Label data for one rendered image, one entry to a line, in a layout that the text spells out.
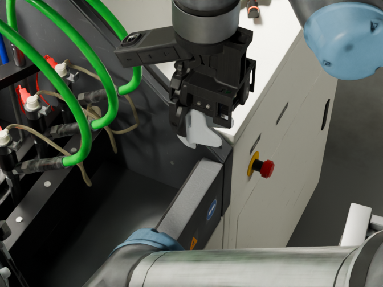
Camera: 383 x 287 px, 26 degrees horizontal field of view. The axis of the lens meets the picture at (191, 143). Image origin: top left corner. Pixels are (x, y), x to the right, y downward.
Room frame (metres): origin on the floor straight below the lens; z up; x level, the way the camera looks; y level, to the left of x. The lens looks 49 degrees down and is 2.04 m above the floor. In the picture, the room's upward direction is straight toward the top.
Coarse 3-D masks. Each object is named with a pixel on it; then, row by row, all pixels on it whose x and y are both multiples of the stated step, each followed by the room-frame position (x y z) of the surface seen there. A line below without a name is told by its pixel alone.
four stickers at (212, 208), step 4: (216, 196) 0.88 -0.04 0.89; (216, 200) 0.88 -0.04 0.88; (212, 204) 0.86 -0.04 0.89; (216, 204) 0.88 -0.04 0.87; (208, 208) 0.85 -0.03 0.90; (212, 208) 0.86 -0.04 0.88; (208, 212) 0.85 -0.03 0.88; (212, 212) 0.86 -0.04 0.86; (208, 216) 0.85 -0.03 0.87; (208, 220) 0.85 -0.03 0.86; (196, 232) 0.81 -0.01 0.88; (196, 236) 0.81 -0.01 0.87; (192, 240) 0.79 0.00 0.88; (196, 240) 0.81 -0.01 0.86; (188, 244) 0.78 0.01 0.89; (192, 244) 0.79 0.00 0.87; (188, 248) 0.78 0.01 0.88; (192, 248) 0.79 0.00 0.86
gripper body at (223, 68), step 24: (192, 48) 0.68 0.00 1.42; (216, 48) 0.67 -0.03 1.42; (240, 48) 0.67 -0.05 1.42; (192, 72) 0.70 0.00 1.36; (216, 72) 0.68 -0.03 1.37; (240, 72) 0.69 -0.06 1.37; (192, 96) 0.69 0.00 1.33; (216, 96) 0.66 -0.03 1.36; (240, 96) 0.70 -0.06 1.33; (216, 120) 0.66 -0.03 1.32
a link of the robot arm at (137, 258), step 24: (144, 240) 0.44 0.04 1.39; (168, 240) 0.44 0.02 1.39; (120, 264) 0.41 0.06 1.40; (144, 264) 0.40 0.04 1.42; (168, 264) 0.38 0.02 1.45; (192, 264) 0.37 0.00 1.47; (216, 264) 0.35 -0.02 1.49; (240, 264) 0.34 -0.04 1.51; (264, 264) 0.33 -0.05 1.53; (288, 264) 0.32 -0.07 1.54; (312, 264) 0.31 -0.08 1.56; (336, 264) 0.30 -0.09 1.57; (360, 264) 0.28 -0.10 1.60
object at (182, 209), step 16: (208, 160) 0.91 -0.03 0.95; (192, 176) 0.88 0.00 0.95; (208, 176) 0.87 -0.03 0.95; (192, 192) 0.84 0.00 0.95; (208, 192) 0.85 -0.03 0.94; (176, 208) 0.81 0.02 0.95; (192, 208) 0.81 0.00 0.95; (160, 224) 0.78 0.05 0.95; (176, 224) 0.78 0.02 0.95; (192, 224) 0.79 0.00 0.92; (208, 224) 0.85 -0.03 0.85; (176, 240) 0.75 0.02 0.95; (208, 240) 0.85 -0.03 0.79
